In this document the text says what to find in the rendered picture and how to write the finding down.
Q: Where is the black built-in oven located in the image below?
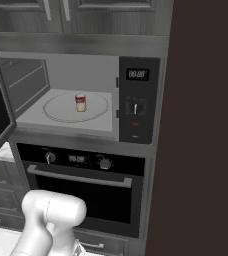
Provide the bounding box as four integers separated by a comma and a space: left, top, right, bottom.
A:
16, 142, 147, 240

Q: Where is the red and cream can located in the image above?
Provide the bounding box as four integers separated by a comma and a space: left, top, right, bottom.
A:
74, 92, 87, 114

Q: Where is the dark brown tall panel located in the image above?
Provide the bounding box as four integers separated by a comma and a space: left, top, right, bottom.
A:
145, 0, 228, 256

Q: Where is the silver cupboard handle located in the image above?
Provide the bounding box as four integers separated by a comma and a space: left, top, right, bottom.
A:
62, 0, 72, 22
42, 0, 53, 22

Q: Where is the glass microwave turntable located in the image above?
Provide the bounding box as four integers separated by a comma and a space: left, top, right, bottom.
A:
42, 91, 111, 124

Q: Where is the black oven door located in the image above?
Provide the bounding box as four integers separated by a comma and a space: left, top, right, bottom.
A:
21, 160, 145, 239

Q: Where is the grey wooden cupboard door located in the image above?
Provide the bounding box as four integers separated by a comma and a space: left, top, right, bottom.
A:
60, 0, 174, 37
0, 0, 62, 34

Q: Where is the silver oven door handle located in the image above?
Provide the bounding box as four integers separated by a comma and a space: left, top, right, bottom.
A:
26, 164, 133, 189

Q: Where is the black microwave oven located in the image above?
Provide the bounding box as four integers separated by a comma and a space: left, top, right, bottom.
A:
0, 51, 161, 145

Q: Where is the grey drawer front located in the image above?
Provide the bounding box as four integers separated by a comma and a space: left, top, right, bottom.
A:
0, 185, 26, 212
0, 207, 28, 232
73, 229, 131, 256
0, 160, 24, 187

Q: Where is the black oven knob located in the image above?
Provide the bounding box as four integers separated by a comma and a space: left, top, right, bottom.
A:
44, 151, 57, 165
98, 157, 114, 171

